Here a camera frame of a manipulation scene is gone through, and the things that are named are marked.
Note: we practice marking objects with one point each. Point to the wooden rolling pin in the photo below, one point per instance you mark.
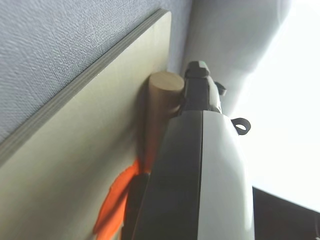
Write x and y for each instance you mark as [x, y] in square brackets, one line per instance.
[160, 100]

